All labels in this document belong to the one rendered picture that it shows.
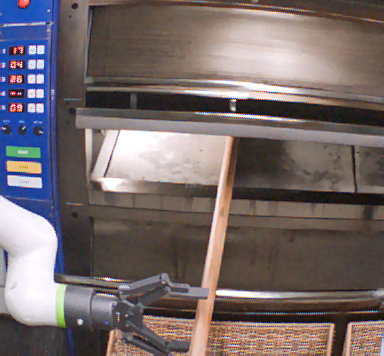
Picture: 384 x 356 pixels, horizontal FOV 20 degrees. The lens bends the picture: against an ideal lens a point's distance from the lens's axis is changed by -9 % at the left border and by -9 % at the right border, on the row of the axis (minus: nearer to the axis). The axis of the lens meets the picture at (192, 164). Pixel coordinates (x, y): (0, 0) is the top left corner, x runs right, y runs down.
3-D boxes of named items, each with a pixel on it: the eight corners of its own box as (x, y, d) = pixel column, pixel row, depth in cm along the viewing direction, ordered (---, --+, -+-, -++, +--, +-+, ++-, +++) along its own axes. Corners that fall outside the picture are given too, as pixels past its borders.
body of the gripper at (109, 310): (96, 284, 214) (144, 289, 213) (99, 317, 218) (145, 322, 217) (91, 304, 207) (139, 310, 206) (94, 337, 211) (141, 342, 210)
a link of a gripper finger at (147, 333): (127, 321, 210) (122, 324, 211) (171, 353, 213) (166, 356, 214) (129, 310, 214) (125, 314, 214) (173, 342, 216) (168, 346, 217)
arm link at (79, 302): (66, 338, 210) (61, 303, 206) (74, 308, 220) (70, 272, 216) (95, 343, 210) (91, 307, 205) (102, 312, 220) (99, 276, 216)
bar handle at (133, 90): (85, 113, 238) (86, 111, 239) (247, 121, 235) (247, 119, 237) (86, 86, 236) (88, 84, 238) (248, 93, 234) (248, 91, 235)
